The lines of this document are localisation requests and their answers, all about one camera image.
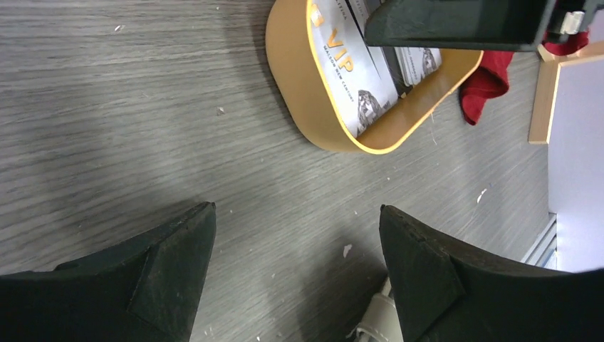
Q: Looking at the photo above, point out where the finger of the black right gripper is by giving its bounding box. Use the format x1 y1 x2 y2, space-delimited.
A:
365 0 556 52

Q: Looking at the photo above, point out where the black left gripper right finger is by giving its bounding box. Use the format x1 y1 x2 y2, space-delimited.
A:
379 205 603 341

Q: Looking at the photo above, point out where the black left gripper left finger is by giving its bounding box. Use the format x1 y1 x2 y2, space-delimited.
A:
1 202 217 341

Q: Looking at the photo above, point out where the taupe leather card holder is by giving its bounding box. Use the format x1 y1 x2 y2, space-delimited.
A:
351 277 403 342

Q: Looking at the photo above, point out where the silver VIP card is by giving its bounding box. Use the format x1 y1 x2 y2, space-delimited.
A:
310 1 399 137

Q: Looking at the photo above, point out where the tan oval tray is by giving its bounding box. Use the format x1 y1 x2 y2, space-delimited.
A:
266 1 484 155

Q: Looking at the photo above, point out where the red cloth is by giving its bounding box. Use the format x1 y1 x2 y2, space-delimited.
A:
459 31 590 125

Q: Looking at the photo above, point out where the wooden rack frame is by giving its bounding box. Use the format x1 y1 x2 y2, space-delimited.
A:
528 41 603 145

